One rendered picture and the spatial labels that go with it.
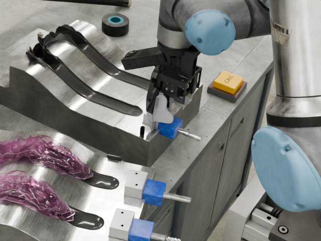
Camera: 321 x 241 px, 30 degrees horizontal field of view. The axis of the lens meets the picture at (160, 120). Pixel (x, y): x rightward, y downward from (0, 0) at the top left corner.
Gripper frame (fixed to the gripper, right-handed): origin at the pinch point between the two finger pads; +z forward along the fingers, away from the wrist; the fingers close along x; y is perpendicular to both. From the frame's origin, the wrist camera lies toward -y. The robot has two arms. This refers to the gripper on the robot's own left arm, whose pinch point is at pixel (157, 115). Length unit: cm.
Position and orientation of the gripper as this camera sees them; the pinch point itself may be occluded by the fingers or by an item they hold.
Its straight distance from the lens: 131.1
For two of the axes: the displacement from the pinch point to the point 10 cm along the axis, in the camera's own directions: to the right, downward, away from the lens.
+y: 8.7, 3.7, -3.3
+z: -0.8, 7.7, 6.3
